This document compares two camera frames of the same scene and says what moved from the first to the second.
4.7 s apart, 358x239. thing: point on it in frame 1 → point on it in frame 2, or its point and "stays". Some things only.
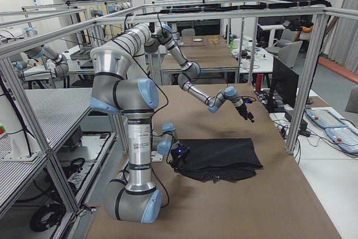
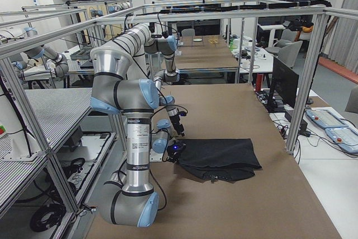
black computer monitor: [284, 87] stays
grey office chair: [287, 48] stays
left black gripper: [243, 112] → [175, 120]
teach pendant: [324, 118] stays
